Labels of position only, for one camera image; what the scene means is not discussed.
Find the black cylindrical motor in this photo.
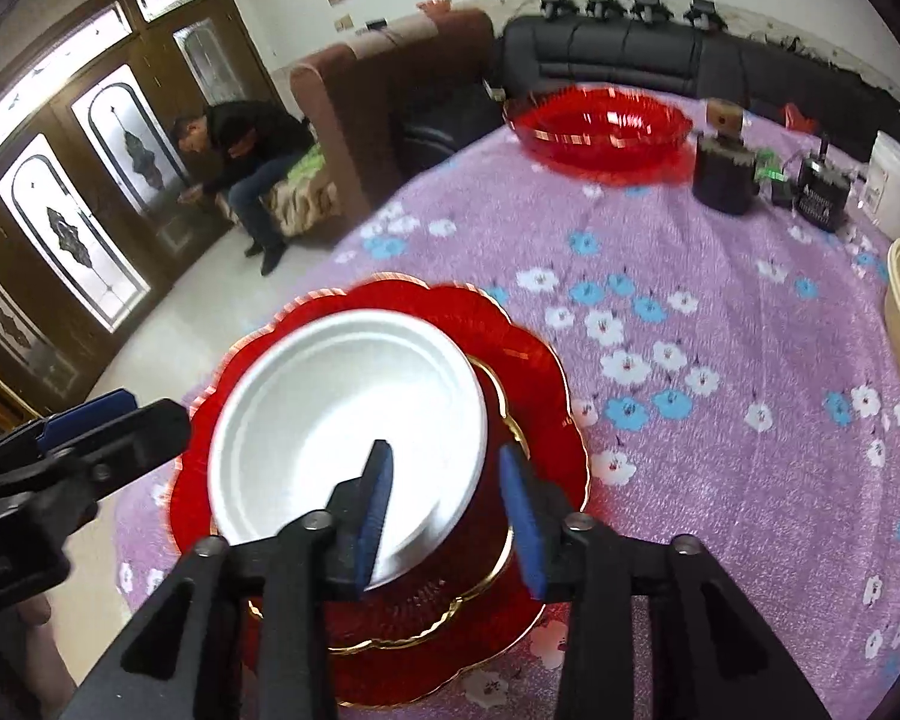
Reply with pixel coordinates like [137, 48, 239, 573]
[692, 133, 758, 216]

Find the brown sofa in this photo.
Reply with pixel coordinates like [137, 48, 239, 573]
[263, 8, 502, 238]

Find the wooden glass door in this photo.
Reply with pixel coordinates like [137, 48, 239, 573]
[0, 0, 276, 413]

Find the white plastic jar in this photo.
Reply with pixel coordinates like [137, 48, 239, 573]
[860, 130, 900, 241]

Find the seated man in black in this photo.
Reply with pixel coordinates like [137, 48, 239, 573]
[170, 101, 315, 277]

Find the black leather sofa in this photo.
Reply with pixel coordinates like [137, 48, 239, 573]
[390, 15, 900, 176]

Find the small red gold-rimmed plate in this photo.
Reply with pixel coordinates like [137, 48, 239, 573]
[326, 358, 523, 655]

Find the purple floral tablecloth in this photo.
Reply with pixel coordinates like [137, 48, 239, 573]
[105, 130, 900, 718]

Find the red glass bowl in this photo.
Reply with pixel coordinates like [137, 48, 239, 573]
[504, 86, 692, 172]

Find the large red scalloped plate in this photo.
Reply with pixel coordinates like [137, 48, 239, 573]
[167, 273, 590, 709]

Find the white bowl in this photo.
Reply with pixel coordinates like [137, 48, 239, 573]
[208, 309, 487, 587]

